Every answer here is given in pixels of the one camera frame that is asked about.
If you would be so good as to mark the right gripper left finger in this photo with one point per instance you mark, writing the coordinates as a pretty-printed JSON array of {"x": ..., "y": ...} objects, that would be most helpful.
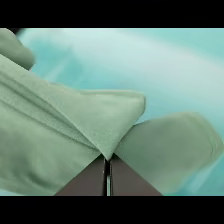
[{"x": 87, "y": 181}]

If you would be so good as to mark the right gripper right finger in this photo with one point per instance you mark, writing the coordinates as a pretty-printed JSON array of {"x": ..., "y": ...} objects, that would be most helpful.
[{"x": 128, "y": 182}]

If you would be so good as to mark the pale green shirt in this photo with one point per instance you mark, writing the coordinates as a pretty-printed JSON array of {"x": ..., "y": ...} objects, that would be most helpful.
[{"x": 56, "y": 133}]

